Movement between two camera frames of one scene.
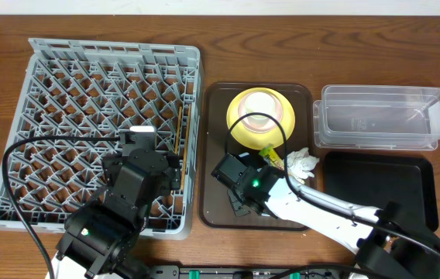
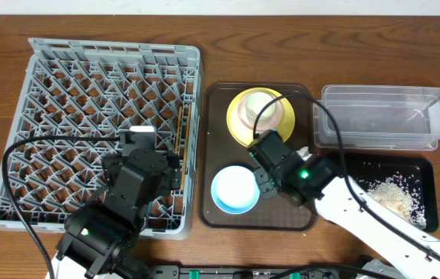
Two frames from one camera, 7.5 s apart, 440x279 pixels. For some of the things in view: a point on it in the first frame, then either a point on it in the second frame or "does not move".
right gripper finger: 237,201 -> 263,180
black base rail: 183,272 does not move
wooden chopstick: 178,129 does not move
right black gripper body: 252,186 -> 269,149
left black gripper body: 167,179 does not move
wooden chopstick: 186,149 does not move
